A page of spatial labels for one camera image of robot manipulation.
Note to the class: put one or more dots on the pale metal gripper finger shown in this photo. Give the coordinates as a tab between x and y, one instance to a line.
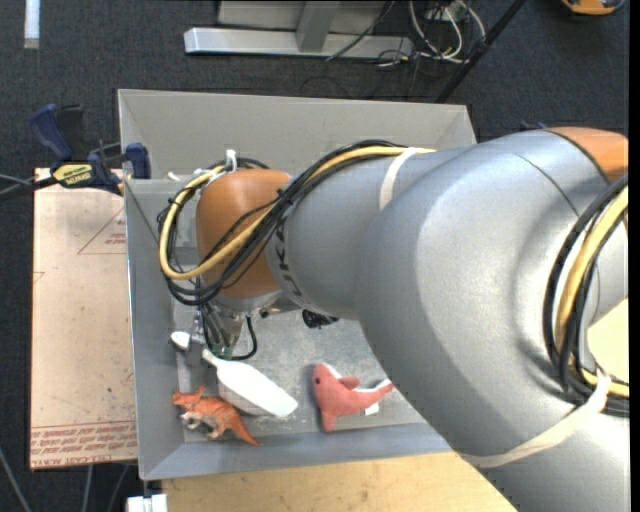
192	356
180	340

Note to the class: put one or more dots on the orange toy dinosaur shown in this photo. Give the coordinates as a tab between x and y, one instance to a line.
220	412

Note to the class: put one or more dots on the white plastic bottle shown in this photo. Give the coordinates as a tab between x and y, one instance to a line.
252	387

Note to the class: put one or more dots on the brown cardboard board, red print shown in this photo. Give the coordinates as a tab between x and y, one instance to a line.
75	300

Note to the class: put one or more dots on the pink plush dolphin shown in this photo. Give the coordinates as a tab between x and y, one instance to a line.
340	397

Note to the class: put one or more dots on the grey metal bin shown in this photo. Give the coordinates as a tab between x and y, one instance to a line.
300	125

